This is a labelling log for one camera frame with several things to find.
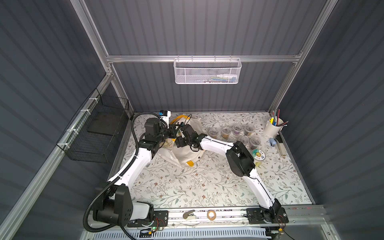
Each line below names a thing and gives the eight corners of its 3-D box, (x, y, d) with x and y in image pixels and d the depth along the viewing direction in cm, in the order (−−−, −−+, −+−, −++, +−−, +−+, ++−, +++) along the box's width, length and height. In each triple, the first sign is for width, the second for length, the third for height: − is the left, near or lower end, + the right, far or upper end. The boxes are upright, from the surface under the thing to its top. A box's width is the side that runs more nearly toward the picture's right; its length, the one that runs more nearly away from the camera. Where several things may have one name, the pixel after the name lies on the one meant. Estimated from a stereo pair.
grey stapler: (279, 157, 97) (282, 154, 94) (272, 138, 106) (274, 134, 103) (284, 157, 97) (287, 154, 94) (276, 138, 106) (279, 134, 103)
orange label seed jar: (219, 135, 109) (220, 130, 104) (224, 130, 112) (225, 125, 107) (226, 139, 106) (227, 134, 102) (230, 134, 109) (232, 129, 105)
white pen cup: (264, 136, 108) (270, 126, 99) (261, 127, 114) (266, 117, 105) (278, 136, 108) (286, 126, 99) (274, 127, 114) (281, 117, 105)
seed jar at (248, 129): (242, 136, 108) (245, 131, 103) (241, 129, 112) (243, 124, 107) (252, 136, 108) (255, 131, 103) (250, 129, 112) (253, 124, 107)
